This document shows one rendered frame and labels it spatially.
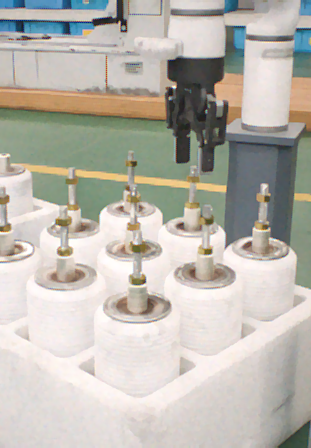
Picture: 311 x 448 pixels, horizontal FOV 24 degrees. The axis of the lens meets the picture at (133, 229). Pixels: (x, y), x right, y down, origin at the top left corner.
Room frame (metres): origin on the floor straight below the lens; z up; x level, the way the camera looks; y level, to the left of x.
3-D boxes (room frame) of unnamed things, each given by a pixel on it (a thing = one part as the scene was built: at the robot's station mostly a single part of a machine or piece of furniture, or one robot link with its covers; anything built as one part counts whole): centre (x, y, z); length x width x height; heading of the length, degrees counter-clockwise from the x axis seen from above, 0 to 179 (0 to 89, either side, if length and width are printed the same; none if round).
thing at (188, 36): (0.96, -0.06, 0.52); 0.11 x 0.09 x 0.06; 113
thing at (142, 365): (0.71, 0.00, 0.16); 0.10 x 0.10 x 0.18
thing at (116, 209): (1.04, 0.00, 0.25); 0.08 x 0.08 x 0.01
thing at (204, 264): (0.80, -0.09, 0.26); 0.02 x 0.02 x 0.03
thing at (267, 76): (1.41, -0.26, 0.39); 0.09 x 0.09 x 0.17; 69
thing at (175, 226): (0.96, -0.08, 0.25); 0.08 x 0.08 x 0.01
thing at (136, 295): (0.71, 0.00, 0.26); 0.02 x 0.02 x 0.03
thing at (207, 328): (0.80, -0.09, 0.16); 0.10 x 0.10 x 0.18
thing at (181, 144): (0.99, -0.07, 0.36); 0.02 x 0.01 x 0.04; 113
